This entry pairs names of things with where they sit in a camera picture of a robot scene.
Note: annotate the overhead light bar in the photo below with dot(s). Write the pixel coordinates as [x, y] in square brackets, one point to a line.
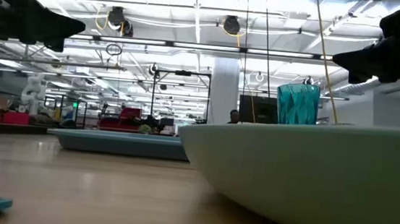
[205, 47]

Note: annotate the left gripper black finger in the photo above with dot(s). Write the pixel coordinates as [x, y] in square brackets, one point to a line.
[56, 44]
[55, 25]

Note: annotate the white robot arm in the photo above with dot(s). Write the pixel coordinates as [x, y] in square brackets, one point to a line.
[33, 92]

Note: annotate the person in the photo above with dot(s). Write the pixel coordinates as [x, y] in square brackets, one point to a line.
[234, 116]

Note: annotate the blue plastic tray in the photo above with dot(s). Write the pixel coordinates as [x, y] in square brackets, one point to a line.
[121, 145]

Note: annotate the black computer case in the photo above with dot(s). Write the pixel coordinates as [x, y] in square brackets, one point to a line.
[258, 110]

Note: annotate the pale green plate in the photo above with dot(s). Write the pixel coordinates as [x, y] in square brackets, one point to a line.
[306, 183]

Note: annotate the teal plastic cup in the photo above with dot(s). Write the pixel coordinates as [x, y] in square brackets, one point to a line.
[297, 104]

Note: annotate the red cart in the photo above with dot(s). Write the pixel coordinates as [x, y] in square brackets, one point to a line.
[127, 118]

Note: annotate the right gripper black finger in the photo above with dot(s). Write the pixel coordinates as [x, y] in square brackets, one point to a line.
[357, 78]
[361, 57]

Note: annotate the black frame rig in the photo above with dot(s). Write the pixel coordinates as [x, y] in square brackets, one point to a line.
[183, 73]

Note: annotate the red boxes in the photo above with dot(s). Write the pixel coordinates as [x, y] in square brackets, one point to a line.
[10, 118]

